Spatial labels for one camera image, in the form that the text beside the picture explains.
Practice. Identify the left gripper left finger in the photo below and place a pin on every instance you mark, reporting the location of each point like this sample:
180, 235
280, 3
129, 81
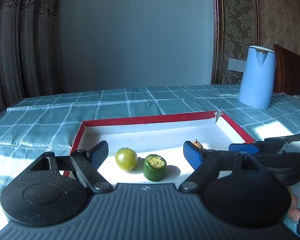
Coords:
86, 164

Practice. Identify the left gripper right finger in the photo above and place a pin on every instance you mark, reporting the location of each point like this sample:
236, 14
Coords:
205, 165

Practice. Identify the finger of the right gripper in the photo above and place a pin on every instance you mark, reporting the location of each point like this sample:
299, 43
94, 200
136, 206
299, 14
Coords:
249, 148
275, 144

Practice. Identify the brown longan fruit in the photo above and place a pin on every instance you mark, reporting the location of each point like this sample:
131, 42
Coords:
198, 145

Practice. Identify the green cucumber chunk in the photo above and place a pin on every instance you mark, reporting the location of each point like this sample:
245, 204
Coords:
154, 167

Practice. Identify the right human hand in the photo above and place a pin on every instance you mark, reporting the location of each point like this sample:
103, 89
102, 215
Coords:
294, 212

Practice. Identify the teal plaid tablecloth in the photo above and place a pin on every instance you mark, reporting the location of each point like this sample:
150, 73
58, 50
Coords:
50, 123

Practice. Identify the blue electric kettle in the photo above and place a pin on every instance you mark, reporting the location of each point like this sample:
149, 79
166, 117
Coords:
258, 78

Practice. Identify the red shallow cardboard tray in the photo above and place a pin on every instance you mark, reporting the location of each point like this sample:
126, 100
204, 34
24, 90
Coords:
163, 135

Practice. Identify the dark wooden chair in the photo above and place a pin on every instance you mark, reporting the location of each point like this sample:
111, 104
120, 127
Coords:
287, 73

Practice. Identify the brown patterned curtain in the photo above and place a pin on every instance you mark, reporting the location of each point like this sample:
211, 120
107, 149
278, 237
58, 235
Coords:
30, 55

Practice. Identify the white wall switch panel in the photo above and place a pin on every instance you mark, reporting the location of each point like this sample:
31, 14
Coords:
236, 65

